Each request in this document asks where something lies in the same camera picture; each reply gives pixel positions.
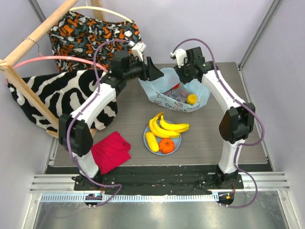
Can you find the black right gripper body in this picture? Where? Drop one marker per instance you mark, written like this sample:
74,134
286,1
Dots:
182,73

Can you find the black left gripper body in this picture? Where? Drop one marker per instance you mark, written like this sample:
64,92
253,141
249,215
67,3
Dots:
135,71

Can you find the light blue printed plastic bag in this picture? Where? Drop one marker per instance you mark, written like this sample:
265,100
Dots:
160,92

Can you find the red fake tomato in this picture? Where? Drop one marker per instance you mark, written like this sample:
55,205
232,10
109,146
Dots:
176,86

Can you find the green yellow fake citrus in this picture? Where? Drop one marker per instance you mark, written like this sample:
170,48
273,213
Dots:
191,99

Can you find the yellow fake banana bunch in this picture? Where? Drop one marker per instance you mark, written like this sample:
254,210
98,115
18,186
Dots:
158,131

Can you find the yellow fake lemon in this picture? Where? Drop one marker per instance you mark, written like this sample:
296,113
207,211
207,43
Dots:
152,142

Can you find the orange fake pumpkin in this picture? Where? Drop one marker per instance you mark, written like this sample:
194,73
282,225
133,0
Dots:
166,146

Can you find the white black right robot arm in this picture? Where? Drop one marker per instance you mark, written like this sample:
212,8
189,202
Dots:
238,119

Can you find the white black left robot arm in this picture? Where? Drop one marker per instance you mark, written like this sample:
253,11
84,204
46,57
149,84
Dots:
74,128

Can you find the pink hanger hoop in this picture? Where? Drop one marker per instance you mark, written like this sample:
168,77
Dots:
69,58

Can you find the orange grey patterned cloth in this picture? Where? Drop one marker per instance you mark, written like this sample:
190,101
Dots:
78,36

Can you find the zebra striped cloth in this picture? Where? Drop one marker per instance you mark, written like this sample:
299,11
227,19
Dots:
62,93

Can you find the light blue round plate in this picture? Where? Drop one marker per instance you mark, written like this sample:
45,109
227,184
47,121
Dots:
177,142

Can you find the cream hanger hoop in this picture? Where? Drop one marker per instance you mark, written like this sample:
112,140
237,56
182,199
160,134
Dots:
100,9

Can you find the red folded cloth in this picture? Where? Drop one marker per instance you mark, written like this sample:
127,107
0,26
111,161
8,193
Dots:
111,152

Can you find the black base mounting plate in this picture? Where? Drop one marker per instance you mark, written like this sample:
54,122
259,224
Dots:
157,181

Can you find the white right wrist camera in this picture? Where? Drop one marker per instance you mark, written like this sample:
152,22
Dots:
179,55

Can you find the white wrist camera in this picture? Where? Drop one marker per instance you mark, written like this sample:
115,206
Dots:
179,55
138,49

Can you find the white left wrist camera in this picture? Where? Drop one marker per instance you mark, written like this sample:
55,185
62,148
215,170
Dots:
138,49

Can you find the wooden rack frame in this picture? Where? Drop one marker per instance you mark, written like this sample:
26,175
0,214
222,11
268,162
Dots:
17,21

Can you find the aluminium rail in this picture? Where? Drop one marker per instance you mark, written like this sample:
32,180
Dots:
65,188

